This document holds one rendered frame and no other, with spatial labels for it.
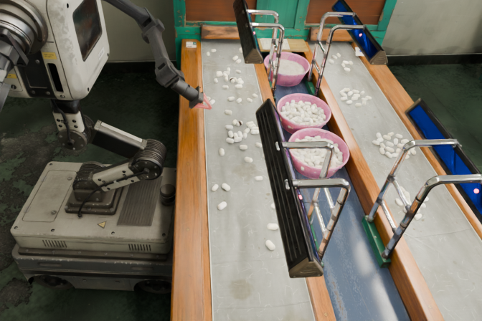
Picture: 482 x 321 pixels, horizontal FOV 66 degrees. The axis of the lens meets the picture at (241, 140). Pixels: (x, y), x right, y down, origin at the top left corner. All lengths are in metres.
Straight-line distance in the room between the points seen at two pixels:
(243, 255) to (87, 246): 0.76
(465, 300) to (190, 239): 0.90
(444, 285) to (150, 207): 1.18
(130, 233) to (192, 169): 0.40
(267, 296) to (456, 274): 0.64
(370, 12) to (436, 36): 1.76
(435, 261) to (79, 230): 1.37
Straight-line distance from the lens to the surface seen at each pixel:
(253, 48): 1.59
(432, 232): 1.56
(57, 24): 1.14
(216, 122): 1.75
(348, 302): 1.36
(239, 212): 1.39
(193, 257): 1.25
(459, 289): 1.46
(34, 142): 2.99
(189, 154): 1.55
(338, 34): 2.51
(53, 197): 1.90
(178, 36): 2.41
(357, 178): 1.62
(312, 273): 0.92
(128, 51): 3.46
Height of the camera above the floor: 1.84
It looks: 42 degrees down
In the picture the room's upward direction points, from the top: 5 degrees clockwise
